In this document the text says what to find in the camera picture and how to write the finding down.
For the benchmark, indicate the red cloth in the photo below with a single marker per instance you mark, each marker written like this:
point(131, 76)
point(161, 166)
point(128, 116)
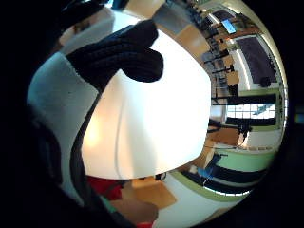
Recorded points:
point(103, 185)

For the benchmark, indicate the light wooden chair seat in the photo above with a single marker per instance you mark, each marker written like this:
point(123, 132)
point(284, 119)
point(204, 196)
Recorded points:
point(155, 191)

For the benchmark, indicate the wooden table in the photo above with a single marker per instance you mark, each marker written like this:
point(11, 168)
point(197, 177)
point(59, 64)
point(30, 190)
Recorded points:
point(144, 7)
point(191, 41)

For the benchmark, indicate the brown wooden desk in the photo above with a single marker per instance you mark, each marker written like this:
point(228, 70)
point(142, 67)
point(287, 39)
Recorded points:
point(223, 136)

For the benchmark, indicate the bright grid window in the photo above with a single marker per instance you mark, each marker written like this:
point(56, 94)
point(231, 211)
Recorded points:
point(250, 111)

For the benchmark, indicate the blue screen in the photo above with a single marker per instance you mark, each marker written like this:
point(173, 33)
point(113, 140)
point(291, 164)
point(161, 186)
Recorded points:
point(228, 26)

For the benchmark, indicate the dark wall board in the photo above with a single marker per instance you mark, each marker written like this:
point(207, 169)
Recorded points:
point(256, 58)

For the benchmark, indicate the blue object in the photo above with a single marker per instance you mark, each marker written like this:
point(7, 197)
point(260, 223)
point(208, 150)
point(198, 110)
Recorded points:
point(205, 173)

